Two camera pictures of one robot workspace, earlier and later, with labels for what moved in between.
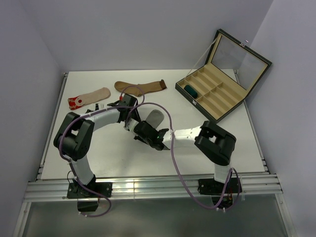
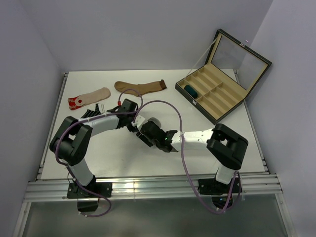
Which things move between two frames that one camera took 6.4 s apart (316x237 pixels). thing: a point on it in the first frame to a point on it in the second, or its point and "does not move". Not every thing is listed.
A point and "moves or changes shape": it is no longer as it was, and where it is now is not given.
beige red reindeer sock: [77, 101] does not move
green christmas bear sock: [191, 91] does not move
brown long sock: [141, 89] does not move
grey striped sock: [155, 118] moves or changes shape
